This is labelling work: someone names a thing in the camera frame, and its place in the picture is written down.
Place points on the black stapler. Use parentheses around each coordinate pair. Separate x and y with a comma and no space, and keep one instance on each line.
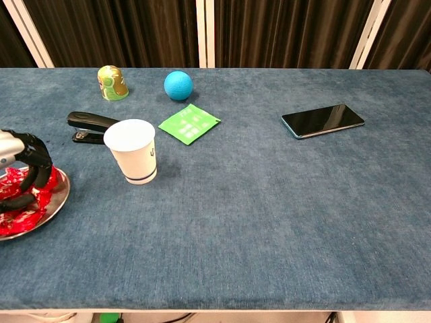
(84,118)

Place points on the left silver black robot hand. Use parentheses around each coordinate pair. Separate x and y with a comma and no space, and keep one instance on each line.
(37,151)

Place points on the green gold figurine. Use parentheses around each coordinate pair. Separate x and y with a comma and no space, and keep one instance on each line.
(112,84)

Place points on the blue table mat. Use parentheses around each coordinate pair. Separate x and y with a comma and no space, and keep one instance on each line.
(235,218)

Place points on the black smartphone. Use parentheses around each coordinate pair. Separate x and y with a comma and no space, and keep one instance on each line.
(323,121)

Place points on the white frame post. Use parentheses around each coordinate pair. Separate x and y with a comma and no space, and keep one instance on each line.
(205,33)
(370,33)
(37,50)

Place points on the white paper cup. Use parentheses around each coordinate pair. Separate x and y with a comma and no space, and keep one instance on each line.
(134,161)

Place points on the green sachet packet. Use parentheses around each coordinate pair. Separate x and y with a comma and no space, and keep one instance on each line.
(188,124)

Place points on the bright green object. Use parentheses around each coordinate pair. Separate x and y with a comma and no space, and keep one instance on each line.
(109,318)

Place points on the silver metal plate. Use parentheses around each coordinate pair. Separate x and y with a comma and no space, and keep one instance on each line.
(62,198)

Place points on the blue ball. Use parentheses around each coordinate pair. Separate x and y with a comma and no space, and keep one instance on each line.
(178,85)

